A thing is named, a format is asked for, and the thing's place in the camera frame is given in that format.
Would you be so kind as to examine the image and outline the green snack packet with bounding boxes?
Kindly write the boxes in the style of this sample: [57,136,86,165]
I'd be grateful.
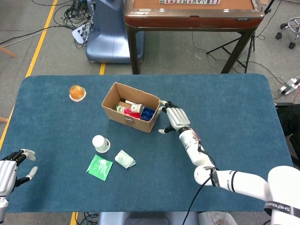
[86,154,113,181]

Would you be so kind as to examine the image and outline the brown mahjong table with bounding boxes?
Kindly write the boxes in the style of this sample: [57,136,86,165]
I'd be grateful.
[123,0,265,75]

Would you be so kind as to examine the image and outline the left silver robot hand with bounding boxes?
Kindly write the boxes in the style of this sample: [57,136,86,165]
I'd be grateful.
[0,149,38,197]

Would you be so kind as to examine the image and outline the pale green packet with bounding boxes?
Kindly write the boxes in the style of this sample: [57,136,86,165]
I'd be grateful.
[114,150,137,169]

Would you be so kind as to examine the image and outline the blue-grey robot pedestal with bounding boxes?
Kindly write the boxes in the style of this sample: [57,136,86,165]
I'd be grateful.
[85,0,145,64]

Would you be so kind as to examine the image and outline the clear plastic bag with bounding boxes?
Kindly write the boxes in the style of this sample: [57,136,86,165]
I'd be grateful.
[198,211,239,225]

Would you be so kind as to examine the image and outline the small white green bottle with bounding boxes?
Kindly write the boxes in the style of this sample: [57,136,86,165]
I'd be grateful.
[130,103,145,113]

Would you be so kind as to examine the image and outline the face-up mahjong tile row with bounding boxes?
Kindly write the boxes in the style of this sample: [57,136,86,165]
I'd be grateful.
[160,0,221,5]

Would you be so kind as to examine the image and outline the black chair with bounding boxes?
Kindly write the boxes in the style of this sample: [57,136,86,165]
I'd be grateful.
[275,102,300,169]

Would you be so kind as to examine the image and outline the grey-blue robot torso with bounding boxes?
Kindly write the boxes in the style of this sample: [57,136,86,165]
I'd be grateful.
[97,211,200,225]

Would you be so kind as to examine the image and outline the orange jelly cup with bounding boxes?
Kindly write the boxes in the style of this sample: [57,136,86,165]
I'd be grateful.
[69,84,87,103]

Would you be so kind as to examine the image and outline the black cable bundle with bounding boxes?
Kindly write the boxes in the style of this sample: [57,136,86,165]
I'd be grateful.
[52,0,94,31]

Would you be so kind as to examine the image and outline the white power strip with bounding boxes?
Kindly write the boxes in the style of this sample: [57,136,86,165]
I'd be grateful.
[278,78,300,96]
[71,23,91,45]

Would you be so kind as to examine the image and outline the white fern print paper cup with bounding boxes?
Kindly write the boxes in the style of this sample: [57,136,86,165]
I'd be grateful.
[91,135,111,153]

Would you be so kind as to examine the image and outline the blue compartment box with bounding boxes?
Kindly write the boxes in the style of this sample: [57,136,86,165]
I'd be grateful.
[140,106,156,121]

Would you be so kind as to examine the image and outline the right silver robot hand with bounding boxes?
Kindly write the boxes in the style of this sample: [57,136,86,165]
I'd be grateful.
[158,100,191,135]

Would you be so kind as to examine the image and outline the blue felt table cover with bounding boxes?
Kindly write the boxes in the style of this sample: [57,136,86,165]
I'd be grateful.
[0,74,295,213]

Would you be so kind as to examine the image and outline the chrome wheeled stool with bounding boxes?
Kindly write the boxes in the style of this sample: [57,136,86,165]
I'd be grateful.
[275,16,300,50]

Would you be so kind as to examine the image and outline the brown cardboard box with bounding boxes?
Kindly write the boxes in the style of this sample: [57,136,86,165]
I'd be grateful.
[101,82,161,134]

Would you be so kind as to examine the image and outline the black tripod stand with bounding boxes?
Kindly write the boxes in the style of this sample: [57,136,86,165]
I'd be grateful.
[206,0,276,74]

